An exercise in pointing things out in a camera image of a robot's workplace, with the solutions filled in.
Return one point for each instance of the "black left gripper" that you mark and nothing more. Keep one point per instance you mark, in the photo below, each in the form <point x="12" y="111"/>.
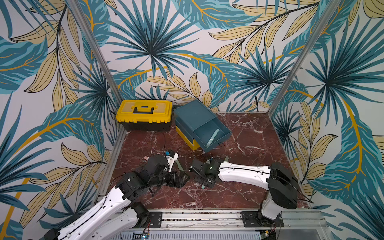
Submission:
<point x="173" y="183"/>

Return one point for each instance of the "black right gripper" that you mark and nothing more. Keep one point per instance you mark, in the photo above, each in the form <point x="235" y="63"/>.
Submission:
<point x="201" y="173"/>

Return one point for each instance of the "yellow bottom drawer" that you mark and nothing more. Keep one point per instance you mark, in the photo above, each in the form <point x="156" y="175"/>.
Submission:
<point x="193" y="145"/>

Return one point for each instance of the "teal drawer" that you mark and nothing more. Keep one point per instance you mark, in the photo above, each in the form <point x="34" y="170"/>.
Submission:
<point x="203" y="133"/>

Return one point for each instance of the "green fruit knife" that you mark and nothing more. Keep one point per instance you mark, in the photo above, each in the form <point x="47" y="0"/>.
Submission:
<point x="180" y="167"/>

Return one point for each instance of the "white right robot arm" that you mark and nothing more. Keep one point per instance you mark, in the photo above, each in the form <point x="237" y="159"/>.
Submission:
<point x="281" y="185"/>

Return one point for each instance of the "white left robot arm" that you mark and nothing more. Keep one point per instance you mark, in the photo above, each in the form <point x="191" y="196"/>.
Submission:
<point x="119" y="209"/>

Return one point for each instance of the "teal and yellow drawer cabinet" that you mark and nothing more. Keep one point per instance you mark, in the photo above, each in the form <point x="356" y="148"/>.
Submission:
<point x="191" y="116"/>

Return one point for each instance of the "yellow black toolbox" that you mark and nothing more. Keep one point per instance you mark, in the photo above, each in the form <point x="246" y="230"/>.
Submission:
<point x="145" y="115"/>

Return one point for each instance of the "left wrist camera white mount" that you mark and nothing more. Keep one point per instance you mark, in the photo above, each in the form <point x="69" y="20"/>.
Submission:
<point x="171" y="157"/>

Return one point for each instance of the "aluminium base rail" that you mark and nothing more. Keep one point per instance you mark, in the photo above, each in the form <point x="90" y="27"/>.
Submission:
<point x="231" y="224"/>

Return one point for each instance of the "aluminium corner post right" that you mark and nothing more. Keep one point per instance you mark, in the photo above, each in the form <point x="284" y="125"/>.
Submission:
<point x="319" y="27"/>

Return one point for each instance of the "aluminium corner post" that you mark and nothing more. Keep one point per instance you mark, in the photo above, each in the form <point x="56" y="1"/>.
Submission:
<point x="319" y="27"/>
<point x="82" y="21"/>

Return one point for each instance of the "aluminium corner post left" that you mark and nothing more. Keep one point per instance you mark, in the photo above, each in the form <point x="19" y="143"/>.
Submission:
<point x="82" y="21"/>

